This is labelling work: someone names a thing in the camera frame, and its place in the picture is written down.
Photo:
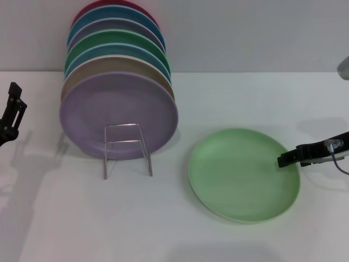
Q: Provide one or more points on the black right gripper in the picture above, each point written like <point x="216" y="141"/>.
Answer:
<point x="340" y="144"/>

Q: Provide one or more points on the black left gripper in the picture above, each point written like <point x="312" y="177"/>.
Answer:
<point x="6" y="133"/>

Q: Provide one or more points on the light green plate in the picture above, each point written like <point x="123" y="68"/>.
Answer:
<point x="242" y="177"/>

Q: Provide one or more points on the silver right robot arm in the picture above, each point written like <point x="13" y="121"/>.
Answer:
<point x="345" y="69"/>

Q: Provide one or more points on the lilac plate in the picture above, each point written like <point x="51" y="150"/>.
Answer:
<point x="117" y="103"/>

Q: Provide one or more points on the beige plate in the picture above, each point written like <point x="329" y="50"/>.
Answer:
<point x="109" y="65"/>

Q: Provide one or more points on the light blue plate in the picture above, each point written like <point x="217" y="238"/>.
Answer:
<point x="114" y="50"/>

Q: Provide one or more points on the dark green plate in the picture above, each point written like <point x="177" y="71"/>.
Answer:
<point x="114" y="36"/>

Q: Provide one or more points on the grey purple plate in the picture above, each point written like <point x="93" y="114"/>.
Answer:
<point x="117" y="24"/>

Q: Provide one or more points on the deep blue plate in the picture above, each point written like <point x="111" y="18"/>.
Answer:
<point x="117" y="12"/>

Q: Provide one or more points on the maroon plate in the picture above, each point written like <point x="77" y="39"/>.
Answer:
<point x="114" y="2"/>

